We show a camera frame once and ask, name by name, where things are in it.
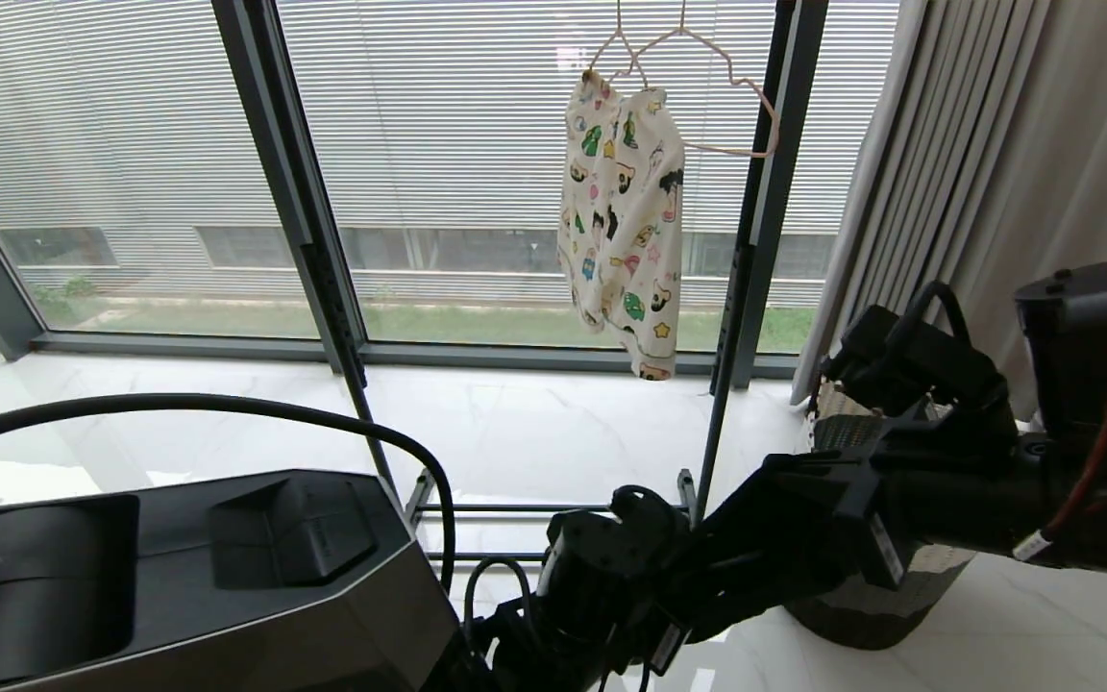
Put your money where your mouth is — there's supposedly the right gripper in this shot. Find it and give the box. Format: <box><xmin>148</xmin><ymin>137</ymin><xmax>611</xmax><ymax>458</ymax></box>
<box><xmin>827</xmin><ymin>450</ymin><xmax>912</xmax><ymax>593</ymax></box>

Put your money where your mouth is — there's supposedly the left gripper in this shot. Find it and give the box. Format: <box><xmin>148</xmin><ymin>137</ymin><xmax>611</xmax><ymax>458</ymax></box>
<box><xmin>606</xmin><ymin>605</ymin><xmax>699</xmax><ymax>688</ymax></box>

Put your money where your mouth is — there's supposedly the cream printed garment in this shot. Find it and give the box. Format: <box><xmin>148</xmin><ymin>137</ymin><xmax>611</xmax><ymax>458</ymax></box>
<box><xmin>558</xmin><ymin>69</ymin><xmax>687</xmax><ymax>382</ymax></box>

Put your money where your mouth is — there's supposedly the pink clothes hanger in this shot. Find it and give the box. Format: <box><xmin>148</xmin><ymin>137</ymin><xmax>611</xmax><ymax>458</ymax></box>
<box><xmin>586</xmin><ymin>0</ymin><xmax>652</xmax><ymax>93</ymax></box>
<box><xmin>632</xmin><ymin>0</ymin><xmax>782</xmax><ymax>161</ymax></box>

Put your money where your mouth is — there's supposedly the white laundry basket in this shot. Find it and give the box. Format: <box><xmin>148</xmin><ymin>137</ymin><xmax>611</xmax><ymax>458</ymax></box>
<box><xmin>784</xmin><ymin>380</ymin><xmax>979</xmax><ymax>653</ymax></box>

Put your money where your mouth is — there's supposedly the black clothes rack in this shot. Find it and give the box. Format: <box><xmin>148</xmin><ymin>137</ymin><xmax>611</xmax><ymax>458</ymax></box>
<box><xmin>299</xmin><ymin>0</ymin><xmax>800</xmax><ymax>568</ymax></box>

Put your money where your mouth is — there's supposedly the beige curtain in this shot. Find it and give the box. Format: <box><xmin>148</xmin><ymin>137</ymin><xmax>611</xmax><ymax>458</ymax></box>
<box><xmin>791</xmin><ymin>0</ymin><xmax>1107</xmax><ymax>424</ymax></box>

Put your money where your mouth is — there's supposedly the window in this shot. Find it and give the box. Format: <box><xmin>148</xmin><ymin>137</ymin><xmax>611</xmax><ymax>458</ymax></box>
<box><xmin>0</xmin><ymin>0</ymin><xmax>900</xmax><ymax>381</ymax></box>

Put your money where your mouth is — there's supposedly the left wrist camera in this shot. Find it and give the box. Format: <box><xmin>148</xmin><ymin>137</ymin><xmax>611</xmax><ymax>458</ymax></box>
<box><xmin>536</xmin><ymin>485</ymin><xmax>692</xmax><ymax>635</ymax></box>

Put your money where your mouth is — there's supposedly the black cable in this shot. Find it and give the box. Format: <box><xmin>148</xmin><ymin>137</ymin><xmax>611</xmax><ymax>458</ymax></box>
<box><xmin>0</xmin><ymin>392</ymin><xmax>458</xmax><ymax>593</ymax></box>

